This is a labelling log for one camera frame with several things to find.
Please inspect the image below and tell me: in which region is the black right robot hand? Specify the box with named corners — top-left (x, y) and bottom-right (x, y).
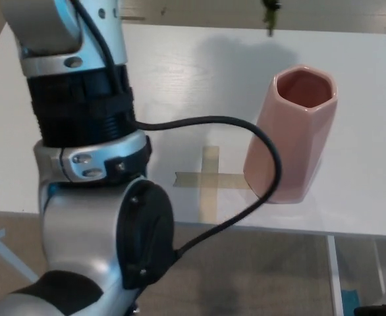
top-left (354, 304), bottom-right (386, 316)

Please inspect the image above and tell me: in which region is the pink artificial rose bouquet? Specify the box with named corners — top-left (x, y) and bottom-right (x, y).
top-left (260, 0), bottom-right (283, 38)

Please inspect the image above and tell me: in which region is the pink faceted ceramic vase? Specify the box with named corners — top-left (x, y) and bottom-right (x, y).
top-left (242, 65), bottom-right (339, 204)

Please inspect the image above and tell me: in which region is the blue floor tape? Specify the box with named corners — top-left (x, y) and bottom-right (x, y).
top-left (341, 288), bottom-right (360, 316)

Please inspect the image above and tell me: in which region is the thin white table leg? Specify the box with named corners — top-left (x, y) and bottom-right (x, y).
top-left (373, 238), bottom-right (386, 294)

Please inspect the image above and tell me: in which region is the long tan tape strip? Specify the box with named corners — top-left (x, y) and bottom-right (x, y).
top-left (198, 145), bottom-right (220, 224)

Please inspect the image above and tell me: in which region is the short tan tape strip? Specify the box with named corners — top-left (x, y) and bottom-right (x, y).
top-left (173, 171), bottom-right (254, 190)

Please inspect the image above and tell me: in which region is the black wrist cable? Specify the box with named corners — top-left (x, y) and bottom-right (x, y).
top-left (69, 0), bottom-right (283, 259)

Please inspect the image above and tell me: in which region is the light blue metal frame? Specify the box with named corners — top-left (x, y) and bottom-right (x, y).
top-left (0, 224), bottom-right (40, 284)

